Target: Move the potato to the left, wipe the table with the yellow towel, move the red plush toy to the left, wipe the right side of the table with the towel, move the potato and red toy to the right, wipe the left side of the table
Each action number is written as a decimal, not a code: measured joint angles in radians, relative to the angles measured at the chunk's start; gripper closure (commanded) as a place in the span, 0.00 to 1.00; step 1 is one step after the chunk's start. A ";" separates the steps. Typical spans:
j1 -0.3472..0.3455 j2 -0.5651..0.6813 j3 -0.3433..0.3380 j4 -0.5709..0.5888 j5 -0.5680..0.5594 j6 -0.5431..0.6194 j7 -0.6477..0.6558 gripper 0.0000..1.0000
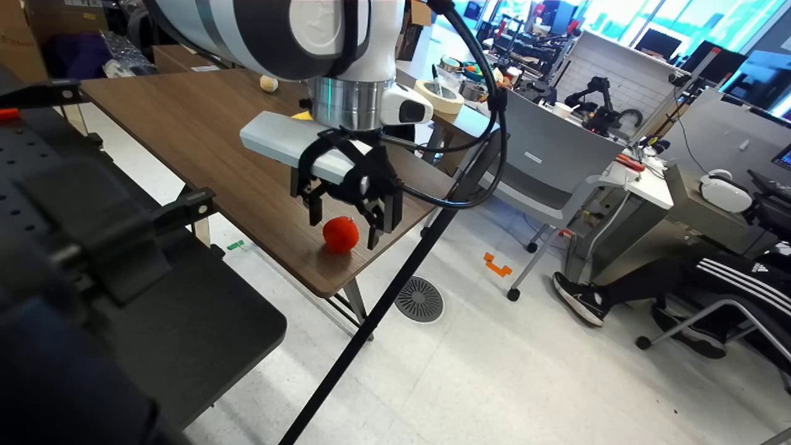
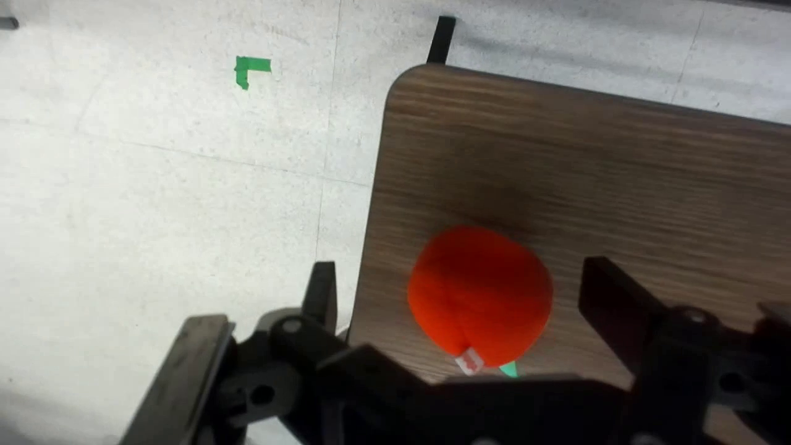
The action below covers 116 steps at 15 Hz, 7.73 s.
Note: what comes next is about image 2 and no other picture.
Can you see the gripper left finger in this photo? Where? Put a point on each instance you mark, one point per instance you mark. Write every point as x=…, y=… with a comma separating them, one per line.
x=290, y=364

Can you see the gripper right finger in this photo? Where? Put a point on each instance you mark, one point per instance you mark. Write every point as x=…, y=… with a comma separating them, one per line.
x=673, y=346

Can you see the red plush toy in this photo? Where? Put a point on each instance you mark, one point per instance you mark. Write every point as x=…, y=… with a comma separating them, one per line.
x=479, y=296

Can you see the green tape mark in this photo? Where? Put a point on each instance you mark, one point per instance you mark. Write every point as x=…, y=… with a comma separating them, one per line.
x=248, y=69

